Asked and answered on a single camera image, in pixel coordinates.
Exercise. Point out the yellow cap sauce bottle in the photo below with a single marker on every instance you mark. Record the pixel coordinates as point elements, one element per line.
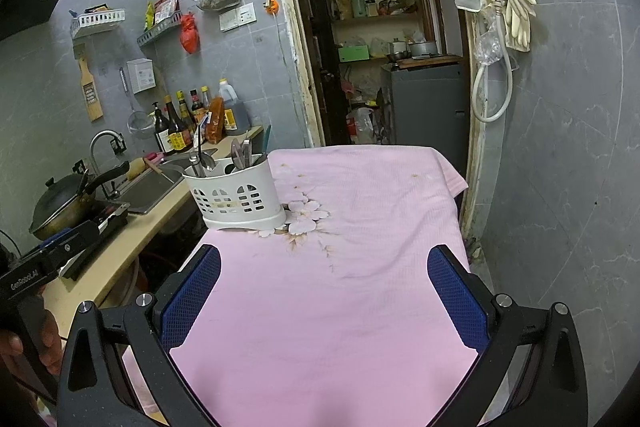
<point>185,112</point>

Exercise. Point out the white plastic utensil holder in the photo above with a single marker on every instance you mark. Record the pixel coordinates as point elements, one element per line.
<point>240,199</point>

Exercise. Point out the pale green canister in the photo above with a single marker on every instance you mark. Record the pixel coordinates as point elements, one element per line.
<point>357,5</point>

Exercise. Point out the crumpled clear plastic bag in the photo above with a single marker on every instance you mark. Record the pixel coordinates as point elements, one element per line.
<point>489,47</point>

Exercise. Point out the white wall box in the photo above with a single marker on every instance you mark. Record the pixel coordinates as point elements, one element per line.
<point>141,77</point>

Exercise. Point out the orange wall hook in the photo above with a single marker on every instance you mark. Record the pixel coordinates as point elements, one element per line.
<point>272,5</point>

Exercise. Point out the steel faucet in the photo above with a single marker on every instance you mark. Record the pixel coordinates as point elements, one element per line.
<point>100,142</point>

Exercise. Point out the black gas stove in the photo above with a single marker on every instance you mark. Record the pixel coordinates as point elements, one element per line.
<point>107,219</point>

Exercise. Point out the white wall basket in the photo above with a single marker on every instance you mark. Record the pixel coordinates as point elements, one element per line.
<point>100,22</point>

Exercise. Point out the red plastic bag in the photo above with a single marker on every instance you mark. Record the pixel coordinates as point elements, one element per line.
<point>189,34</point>

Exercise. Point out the steel sink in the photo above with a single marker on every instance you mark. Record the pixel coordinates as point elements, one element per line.
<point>150,192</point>

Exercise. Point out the metal mesh strainer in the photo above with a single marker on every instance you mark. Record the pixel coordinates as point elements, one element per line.
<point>139,124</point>

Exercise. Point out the black wok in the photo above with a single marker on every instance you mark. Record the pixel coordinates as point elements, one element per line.
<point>62,207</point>

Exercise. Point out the beige kitchen counter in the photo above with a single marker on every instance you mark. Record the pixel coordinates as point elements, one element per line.
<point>145,232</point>

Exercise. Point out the worn door frame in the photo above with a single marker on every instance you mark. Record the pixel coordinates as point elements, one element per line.
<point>295,57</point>

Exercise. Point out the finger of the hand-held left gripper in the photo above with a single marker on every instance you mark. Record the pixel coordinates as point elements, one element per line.
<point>52,239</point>

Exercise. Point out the steel peeler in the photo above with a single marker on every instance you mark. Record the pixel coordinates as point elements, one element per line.
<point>236,154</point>

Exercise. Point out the white wall socket panel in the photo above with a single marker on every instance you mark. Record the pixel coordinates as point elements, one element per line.
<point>237,18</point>

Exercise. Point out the tan loofah sponge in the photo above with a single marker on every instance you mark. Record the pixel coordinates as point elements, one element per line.
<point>136,169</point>

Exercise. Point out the round steel spoon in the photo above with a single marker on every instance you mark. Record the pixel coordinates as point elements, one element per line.
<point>195,163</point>

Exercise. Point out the steel cooking pot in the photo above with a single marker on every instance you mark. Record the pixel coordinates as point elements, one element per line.
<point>422,48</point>

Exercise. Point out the pink soap dish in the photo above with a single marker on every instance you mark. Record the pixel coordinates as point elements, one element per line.
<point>153,157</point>

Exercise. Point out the pink floral tablecloth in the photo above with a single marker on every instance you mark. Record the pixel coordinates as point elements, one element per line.
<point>325,307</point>

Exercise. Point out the green box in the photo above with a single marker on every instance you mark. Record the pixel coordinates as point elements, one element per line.
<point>354,54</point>

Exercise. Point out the yellow green snack packet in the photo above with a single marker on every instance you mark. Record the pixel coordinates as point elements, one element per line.
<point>149,17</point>

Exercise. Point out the red seasoning packets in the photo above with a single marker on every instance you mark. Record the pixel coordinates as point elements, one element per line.
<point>166,9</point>

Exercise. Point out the yellow label soy bottle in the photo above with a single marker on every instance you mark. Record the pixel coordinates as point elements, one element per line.
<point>177,134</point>

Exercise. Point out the cream rubber gloves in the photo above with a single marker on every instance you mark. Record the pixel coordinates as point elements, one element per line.
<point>517,7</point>

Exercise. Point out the red cap sauce bottle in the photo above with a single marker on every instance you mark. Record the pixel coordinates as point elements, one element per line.
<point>197,107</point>

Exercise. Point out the black chopstick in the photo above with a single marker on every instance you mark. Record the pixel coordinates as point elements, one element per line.
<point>201,147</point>

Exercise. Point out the person's left hand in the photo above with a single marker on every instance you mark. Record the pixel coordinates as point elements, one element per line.
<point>52,337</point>

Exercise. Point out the clear slim bottle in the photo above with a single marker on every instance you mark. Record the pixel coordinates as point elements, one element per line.
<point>205,99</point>

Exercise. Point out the grey cabinet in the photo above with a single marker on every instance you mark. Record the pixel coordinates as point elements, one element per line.
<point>425,107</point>

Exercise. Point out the small dark pot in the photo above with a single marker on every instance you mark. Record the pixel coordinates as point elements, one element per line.
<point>397,52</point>

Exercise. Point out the grey wall rack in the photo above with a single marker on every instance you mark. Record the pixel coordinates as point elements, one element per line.
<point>160,31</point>

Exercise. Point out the dark pump sauce bottle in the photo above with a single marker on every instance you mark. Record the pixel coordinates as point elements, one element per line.
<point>161,134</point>

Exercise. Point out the white blue packet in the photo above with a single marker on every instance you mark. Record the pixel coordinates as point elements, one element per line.
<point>199,138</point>

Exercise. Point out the wooden cutting board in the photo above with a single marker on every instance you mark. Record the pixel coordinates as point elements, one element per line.
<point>430,61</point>

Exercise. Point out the orange seasoning packet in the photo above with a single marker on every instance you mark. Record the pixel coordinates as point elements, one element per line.
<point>215,122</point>

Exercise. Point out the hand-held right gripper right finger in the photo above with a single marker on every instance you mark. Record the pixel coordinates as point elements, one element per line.
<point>457,302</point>

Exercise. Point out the oval steel spoon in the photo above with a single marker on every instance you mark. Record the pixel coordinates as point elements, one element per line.
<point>209,161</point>

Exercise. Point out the large dark oil jug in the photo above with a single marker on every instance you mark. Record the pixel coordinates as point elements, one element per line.
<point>235,112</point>

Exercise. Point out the dark wooden door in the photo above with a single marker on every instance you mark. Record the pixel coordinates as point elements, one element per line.
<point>320,37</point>

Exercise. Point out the wooden paddle board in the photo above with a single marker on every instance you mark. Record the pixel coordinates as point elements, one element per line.
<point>91,94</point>

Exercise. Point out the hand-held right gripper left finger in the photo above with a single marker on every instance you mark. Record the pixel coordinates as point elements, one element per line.
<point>190,302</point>

